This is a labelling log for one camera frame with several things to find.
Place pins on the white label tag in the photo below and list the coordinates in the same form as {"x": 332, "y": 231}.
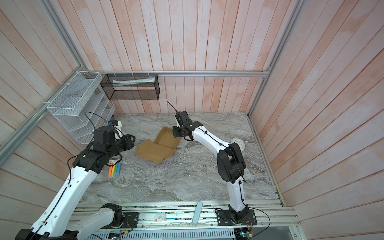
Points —
{"x": 160, "y": 218}

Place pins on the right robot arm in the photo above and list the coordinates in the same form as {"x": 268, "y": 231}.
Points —
{"x": 230, "y": 161}

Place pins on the white wire mesh shelf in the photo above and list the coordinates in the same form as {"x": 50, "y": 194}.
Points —
{"x": 80, "y": 108}

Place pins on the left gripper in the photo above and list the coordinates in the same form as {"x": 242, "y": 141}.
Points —
{"x": 128, "y": 141}

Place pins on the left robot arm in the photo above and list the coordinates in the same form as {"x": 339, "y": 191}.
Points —
{"x": 108, "y": 142}

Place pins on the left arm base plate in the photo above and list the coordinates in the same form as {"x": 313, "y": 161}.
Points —
{"x": 126, "y": 220}

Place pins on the coloured marker pack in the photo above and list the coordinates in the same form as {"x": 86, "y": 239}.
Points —
{"x": 115, "y": 169}

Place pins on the white round clock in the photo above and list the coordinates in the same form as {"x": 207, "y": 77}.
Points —
{"x": 239, "y": 142}

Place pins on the paper sheet in basket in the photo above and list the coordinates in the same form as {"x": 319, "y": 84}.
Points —
{"x": 146, "y": 82}

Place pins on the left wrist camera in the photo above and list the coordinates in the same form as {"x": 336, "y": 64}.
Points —
{"x": 116, "y": 123}

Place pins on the black mesh basket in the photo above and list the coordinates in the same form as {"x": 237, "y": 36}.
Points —
{"x": 131, "y": 87}

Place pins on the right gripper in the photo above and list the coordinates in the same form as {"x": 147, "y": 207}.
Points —
{"x": 175, "y": 131}

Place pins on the brown cardboard box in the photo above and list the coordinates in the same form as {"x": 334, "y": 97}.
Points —
{"x": 164, "y": 146}

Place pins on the aluminium front rail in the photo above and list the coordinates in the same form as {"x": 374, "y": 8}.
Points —
{"x": 180, "y": 214}

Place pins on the aluminium wall frame bar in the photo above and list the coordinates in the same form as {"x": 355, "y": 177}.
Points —
{"x": 187, "y": 73}

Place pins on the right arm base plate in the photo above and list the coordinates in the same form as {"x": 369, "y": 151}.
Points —
{"x": 231, "y": 218}

